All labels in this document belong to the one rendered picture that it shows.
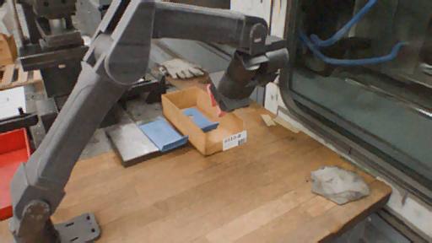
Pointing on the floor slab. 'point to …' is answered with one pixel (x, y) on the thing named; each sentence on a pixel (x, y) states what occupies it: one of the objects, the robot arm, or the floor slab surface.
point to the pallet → (18, 78)
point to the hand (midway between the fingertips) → (218, 109)
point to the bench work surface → (218, 191)
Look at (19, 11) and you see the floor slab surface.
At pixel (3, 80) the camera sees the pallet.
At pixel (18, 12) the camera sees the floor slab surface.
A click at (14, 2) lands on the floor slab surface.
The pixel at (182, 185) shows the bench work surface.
